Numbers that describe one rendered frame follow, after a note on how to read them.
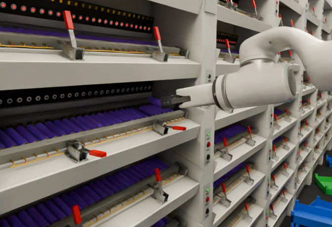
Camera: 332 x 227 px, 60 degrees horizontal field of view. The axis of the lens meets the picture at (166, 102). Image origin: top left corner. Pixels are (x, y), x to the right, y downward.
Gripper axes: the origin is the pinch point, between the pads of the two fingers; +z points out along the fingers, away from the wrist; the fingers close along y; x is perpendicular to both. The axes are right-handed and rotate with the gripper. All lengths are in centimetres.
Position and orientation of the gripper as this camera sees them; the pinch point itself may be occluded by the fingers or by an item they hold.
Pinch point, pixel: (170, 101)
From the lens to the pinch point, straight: 78.2
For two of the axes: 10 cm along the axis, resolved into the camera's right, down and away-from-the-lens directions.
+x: 1.7, 9.9, 0.0
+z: -7.9, 1.3, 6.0
